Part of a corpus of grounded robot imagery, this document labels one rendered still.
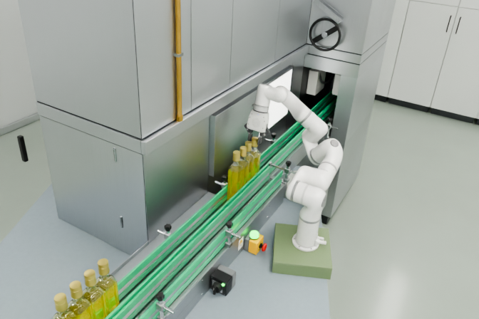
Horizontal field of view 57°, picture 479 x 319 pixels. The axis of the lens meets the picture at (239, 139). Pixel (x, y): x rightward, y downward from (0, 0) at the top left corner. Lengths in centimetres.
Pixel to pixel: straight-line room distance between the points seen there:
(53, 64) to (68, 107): 18
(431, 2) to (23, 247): 473
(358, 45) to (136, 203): 171
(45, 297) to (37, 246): 33
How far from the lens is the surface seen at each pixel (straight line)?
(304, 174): 201
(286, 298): 199
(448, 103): 583
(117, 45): 163
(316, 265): 205
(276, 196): 233
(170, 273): 182
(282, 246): 211
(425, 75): 576
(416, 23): 564
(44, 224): 243
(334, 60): 298
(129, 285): 181
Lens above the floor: 222
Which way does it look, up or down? 29 degrees down
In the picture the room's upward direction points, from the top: 3 degrees clockwise
